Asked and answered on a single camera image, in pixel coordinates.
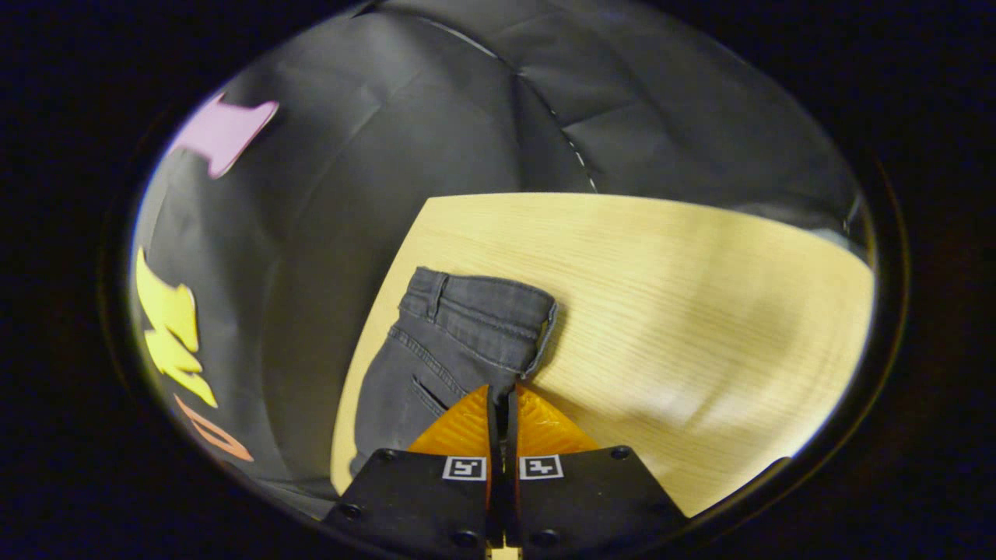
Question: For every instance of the dark grey jeans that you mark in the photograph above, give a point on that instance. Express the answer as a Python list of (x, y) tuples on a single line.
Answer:
[(459, 342)]

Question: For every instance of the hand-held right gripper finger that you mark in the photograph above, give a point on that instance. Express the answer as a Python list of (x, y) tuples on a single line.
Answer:
[(513, 443), (495, 443)]

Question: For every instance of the black backdrop cloth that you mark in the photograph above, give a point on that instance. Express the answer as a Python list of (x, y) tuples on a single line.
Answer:
[(389, 155)]

